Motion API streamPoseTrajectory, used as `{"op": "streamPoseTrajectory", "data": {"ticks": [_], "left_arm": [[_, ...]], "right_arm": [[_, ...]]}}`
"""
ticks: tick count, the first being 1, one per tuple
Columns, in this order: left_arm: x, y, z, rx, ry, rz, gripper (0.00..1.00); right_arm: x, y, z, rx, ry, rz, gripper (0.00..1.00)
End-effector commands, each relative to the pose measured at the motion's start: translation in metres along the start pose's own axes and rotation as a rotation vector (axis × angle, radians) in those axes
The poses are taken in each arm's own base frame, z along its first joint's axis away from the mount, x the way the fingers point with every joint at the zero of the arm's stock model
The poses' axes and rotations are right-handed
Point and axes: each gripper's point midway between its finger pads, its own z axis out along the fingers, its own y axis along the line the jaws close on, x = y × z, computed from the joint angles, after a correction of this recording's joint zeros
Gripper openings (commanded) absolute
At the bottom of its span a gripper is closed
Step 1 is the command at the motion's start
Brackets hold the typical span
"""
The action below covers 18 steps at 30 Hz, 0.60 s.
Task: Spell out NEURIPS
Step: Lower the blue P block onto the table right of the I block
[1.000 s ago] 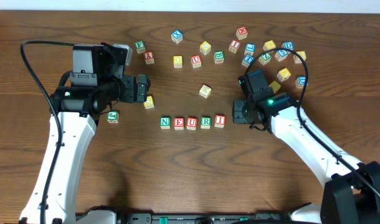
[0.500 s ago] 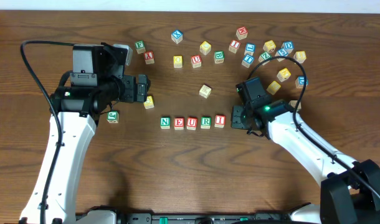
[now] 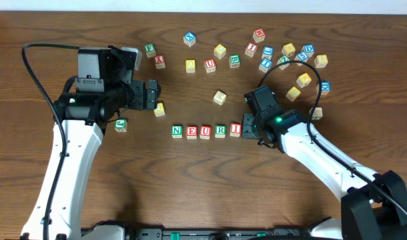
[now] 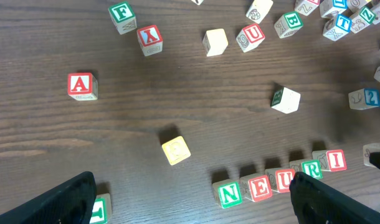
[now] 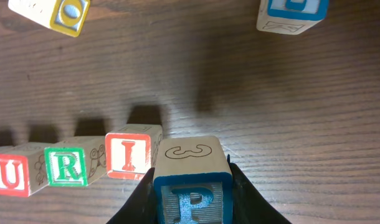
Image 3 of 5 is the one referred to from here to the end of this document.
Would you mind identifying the red i block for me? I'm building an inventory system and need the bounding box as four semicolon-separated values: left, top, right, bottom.
245;43;258;57
230;123;242;137

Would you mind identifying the green R block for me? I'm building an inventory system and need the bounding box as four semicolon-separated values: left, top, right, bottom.
215;125;226;138

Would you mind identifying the red u block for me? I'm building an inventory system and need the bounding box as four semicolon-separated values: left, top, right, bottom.
199;125;212;139
204;59;216;73

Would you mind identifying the green N block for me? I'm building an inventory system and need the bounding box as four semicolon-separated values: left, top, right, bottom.
171;125;183;139

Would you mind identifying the red E block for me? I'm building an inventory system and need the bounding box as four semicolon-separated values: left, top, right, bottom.
186;126;197;139

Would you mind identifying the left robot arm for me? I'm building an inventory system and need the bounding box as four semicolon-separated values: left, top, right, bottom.
20;75;161;239

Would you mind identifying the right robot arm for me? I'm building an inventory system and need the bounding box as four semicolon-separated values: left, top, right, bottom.
242;110;407;239

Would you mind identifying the yellow block lower left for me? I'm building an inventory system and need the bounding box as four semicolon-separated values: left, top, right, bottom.
153;103;165;117

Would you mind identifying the yellow block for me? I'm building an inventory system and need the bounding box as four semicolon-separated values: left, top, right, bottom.
282;43;296;57
286;87;301;102
153;103;165;117
185;59;196;73
314;54;329;68
214;43;227;59

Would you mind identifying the green J block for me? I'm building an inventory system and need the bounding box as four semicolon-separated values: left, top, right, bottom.
114;119;127;132

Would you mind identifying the white K block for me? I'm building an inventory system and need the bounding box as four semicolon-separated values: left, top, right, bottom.
213;91;227;105

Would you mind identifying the green F block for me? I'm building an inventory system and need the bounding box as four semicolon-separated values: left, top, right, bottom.
144;43;156;58

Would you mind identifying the yellow block centre left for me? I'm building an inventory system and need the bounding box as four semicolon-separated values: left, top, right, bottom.
185;59;196;73

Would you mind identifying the yellow block lower right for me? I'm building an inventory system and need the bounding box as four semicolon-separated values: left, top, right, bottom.
286;87;301;102

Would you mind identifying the blue T block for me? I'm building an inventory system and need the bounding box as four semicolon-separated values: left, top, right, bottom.
259;57;273;73

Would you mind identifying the white F block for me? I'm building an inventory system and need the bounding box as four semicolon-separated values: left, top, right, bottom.
309;107;323;121

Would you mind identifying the green B block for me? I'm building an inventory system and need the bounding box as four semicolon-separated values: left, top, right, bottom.
229;54;241;68

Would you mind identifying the blue X block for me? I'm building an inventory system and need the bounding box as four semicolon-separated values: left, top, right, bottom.
183;32;196;47

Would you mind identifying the yellow block mid right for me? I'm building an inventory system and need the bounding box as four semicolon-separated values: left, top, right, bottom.
296;73;312;88

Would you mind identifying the green Z block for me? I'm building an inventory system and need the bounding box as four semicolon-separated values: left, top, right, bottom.
277;55;290;70

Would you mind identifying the blue L block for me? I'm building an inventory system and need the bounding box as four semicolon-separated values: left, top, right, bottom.
262;46;274;60

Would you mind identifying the yellow block upper centre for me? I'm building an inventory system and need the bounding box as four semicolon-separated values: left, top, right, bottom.
214;43;227;59

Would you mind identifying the blue D block lower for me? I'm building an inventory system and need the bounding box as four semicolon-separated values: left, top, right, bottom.
316;81;331;95

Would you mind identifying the blue d block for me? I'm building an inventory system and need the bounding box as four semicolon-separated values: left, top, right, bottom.
301;44;315;57
316;81;331;95

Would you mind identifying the yellow block upper right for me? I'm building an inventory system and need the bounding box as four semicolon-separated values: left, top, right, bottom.
282;43;296;57

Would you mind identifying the blue S block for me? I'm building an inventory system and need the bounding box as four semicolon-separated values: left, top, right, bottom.
294;51;309;62

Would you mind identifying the red H block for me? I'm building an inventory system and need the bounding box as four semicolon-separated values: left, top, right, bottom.
253;28;266;43

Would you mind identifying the yellow block far right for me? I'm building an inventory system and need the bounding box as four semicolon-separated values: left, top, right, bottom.
314;54;329;68

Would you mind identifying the blue D block upper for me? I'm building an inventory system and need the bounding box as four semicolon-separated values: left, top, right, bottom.
301;44;315;57

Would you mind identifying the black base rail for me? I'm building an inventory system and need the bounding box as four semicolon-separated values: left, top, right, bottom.
82;225;308;240

